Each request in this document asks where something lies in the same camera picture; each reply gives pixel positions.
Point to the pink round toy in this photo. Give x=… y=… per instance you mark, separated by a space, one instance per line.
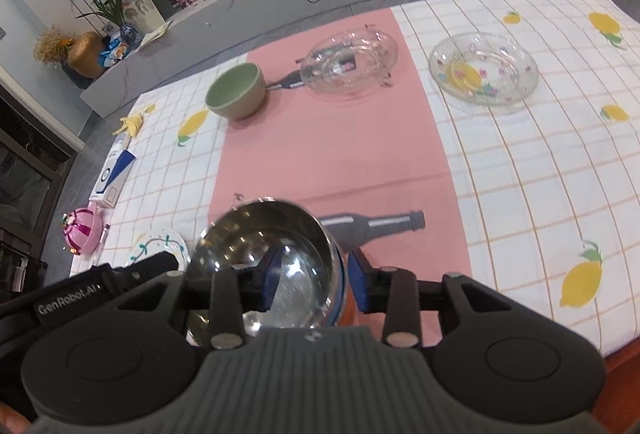
x=82 y=229

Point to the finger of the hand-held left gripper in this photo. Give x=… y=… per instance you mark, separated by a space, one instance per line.
x=155 y=264

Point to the green ceramic bowl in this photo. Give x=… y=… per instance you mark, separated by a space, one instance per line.
x=235 y=89

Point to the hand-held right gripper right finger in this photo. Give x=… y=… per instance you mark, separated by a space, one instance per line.
x=359 y=286

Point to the white picture card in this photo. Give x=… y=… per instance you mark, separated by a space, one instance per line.
x=142 y=11

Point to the vine painted white plate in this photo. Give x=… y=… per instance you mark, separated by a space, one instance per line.
x=160 y=239

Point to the white and blue box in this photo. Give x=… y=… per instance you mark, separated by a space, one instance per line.
x=112 y=181

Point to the dried yellow flower bunch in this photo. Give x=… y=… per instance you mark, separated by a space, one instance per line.
x=50 y=45

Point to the floral clear glass plate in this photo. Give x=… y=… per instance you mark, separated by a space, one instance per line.
x=500 y=64

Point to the pink printed placemat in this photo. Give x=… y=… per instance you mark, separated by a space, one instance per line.
x=325 y=154

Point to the gold vase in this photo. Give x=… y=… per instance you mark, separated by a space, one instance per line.
x=87 y=56

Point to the lemon checked tablecloth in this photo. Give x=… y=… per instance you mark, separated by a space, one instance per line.
x=525 y=174

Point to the dark glass cabinet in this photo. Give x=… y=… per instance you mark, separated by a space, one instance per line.
x=25 y=174

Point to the blue glass bottle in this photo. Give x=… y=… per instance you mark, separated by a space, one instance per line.
x=130 y=35

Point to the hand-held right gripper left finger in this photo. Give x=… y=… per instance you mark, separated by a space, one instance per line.
x=270 y=284

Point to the stainless steel bowl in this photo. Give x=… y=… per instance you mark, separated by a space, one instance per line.
x=260 y=229

